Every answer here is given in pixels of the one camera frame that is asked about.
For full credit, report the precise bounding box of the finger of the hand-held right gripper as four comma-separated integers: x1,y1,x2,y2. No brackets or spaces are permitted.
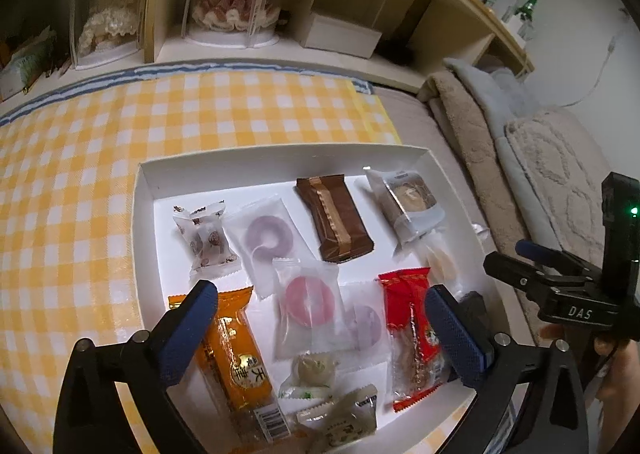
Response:
482,251,563,295
515,240,598,275

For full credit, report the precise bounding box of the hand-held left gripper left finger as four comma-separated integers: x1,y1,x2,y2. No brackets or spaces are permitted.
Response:
52,280,218,454

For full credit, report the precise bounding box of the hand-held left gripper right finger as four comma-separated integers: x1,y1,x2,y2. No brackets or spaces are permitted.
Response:
424,285,588,454

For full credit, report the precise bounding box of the red snack packet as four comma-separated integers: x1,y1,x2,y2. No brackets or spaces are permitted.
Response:
377,266,451,412

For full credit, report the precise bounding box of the orange long snack packet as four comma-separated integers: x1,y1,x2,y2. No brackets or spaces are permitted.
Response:
167,286,296,445

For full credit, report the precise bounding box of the beige cookie clear packet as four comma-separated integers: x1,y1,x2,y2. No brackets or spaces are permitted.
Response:
422,229,463,295

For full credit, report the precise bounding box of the clear brown-print candy packet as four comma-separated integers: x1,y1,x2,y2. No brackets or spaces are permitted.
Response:
172,201,241,282

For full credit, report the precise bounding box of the clear pastry packet dark label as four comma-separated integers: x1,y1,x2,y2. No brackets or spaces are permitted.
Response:
362,166,448,249

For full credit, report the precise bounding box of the pink donut packet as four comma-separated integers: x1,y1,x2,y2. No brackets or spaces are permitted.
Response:
271,258,346,360

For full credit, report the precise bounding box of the green white candy packet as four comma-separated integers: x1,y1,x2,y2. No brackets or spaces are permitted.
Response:
277,351,341,402

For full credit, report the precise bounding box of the white bear-print snack packet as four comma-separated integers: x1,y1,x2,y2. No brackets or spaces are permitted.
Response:
297,384,378,454

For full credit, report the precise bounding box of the brown snack packet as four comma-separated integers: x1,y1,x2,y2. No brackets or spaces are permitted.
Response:
294,174,376,262

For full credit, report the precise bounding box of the white cardboard tray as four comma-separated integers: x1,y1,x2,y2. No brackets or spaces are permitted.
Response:
131,144,506,437

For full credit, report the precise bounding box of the person's right hand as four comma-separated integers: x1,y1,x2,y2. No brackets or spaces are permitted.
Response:
540,323,640,437

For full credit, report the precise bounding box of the cream quilted pillow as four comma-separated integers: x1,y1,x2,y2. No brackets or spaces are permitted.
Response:
502,106,626,259

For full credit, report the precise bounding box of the beige fleece blanket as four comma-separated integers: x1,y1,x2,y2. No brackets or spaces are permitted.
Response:
417,70,543,335

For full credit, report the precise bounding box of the yellow checkered table cover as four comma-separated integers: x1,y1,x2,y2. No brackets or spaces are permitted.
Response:
0,71,501,454

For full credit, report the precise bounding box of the green glass bottle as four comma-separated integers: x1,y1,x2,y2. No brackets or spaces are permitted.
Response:
512,0,538,39

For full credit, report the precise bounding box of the small white box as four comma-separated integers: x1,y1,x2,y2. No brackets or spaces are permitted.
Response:
302,11,383,59

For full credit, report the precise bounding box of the tissue box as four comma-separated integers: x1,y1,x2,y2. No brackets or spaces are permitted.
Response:
0,28,56,99

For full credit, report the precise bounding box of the white-dress doll in clear case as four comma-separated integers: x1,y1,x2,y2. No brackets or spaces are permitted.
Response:
67,0,151,70

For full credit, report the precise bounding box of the white wall cable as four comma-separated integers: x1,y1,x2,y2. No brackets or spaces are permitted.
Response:
570,36,620,107

